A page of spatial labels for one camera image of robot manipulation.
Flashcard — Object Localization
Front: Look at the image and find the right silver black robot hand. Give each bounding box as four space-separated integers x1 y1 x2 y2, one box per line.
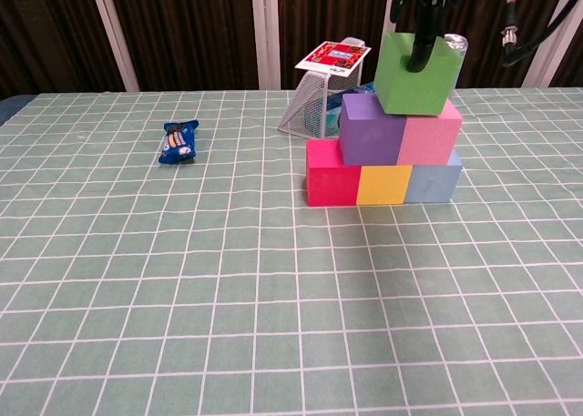
390 0 470 74

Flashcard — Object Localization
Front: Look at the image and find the green foam cube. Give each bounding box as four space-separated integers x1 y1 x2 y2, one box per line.
373 31 465 117

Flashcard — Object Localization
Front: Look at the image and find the pink foam cube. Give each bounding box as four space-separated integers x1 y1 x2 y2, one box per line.
396 97 464 166

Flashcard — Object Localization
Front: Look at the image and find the purple foam cube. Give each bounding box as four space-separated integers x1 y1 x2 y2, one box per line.
338 93 407 167

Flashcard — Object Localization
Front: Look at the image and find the light blue foam cube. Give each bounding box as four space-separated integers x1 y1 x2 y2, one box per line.
404 147 465 205

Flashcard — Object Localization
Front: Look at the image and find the red foam cube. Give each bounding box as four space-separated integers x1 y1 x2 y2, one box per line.
305 138 363 208

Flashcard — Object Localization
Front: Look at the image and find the light green drink can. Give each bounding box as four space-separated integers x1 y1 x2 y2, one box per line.
444 34 469 56

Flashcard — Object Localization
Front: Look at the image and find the red and white snack pack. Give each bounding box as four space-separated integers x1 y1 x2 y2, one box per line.
293 41 372 77

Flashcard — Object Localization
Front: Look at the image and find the blue cookie box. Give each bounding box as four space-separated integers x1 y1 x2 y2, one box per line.
323 81 377 138

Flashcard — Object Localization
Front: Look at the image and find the yellow foam cube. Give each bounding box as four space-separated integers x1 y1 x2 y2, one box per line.
355 163 414 207

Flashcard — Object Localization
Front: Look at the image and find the small blue cookie packet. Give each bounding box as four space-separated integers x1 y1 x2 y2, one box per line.
158 119 200 166

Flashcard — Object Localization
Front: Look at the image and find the green checked tablecloth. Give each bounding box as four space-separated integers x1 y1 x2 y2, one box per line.
0 87 583 416

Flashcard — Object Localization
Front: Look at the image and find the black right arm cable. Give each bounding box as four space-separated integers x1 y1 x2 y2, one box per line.
500 0 583 69

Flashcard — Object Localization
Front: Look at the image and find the white wire mesh basket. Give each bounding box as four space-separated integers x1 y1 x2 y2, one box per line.
277 36 366 140

